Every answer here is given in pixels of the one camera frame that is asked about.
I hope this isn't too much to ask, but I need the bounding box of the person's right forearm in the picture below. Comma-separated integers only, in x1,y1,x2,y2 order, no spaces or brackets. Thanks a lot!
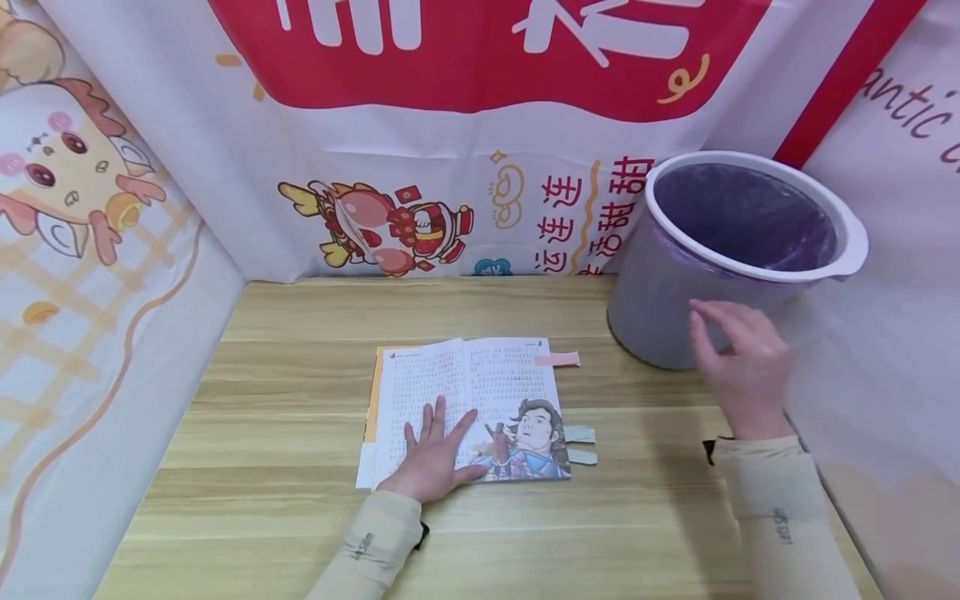
712,434,865,600

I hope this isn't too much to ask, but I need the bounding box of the purple bin bag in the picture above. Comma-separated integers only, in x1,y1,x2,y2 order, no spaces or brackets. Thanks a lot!
652,162,840,274

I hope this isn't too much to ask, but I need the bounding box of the grey bin with white rim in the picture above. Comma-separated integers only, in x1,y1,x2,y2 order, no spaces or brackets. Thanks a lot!
607,150,870,371

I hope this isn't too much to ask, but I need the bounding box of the person's left hand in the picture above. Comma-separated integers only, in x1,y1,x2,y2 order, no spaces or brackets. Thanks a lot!
377,395,489,504

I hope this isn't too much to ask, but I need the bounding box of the person's left forearm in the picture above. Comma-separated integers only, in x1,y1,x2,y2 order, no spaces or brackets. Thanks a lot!
305,489,426,600

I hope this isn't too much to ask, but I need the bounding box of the illustrated book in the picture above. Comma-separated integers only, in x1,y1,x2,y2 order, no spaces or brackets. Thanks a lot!
355,336,573,491

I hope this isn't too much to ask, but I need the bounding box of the person's right hand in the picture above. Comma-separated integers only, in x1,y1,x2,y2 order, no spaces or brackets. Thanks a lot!
687,299,797,443

